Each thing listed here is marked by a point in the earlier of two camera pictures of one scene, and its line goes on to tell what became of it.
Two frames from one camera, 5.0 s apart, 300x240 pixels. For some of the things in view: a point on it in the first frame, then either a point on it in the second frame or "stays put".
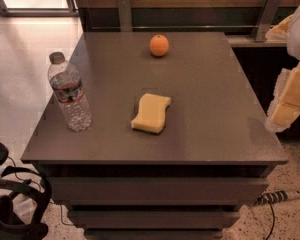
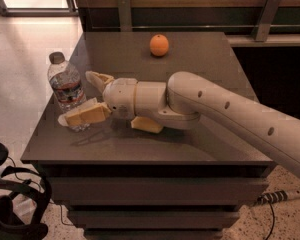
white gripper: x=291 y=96 -> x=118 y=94
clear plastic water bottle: x=68 y=86 stays put
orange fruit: x=159 y=45 stays put
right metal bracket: x=267 y=16 stays put
